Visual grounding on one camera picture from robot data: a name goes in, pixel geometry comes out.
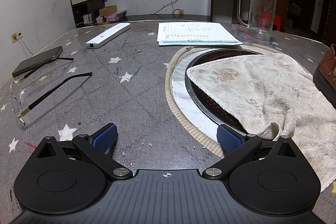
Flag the brown leather shoe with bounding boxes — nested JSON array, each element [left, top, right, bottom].
[[313, 44, 336, 107]]

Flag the white towel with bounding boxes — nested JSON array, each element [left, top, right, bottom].
[[187, 53, 335, 189]]

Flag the grey star pattern table mat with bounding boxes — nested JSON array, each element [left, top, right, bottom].
[[1, 22, 322, 223]]

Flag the white remote control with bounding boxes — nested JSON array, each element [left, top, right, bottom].
[[85, 22, 131, 48]]

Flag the black smartphone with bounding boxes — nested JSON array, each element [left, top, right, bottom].
[[12, 46, 63, 77]]

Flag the white notebook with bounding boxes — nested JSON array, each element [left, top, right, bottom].
[[157, 22, 242, 47]]

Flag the red plastic stool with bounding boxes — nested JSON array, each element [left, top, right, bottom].
[[261, 11, 281, 31]]

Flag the cardboard box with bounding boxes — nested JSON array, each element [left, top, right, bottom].
[[99, 5, 117, 17]]

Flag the black tv console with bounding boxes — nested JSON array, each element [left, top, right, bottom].
[[79, 13, 212, 27]]

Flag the clear glass mason jar mug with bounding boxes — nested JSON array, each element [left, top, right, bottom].
[[237, 0, 276, 41]]

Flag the clear frame eyeglasses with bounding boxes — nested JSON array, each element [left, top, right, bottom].
[[9, 57, 93, 127]]

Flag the white wall socket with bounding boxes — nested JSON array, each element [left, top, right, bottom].
[[10, 31, 23, 43]]

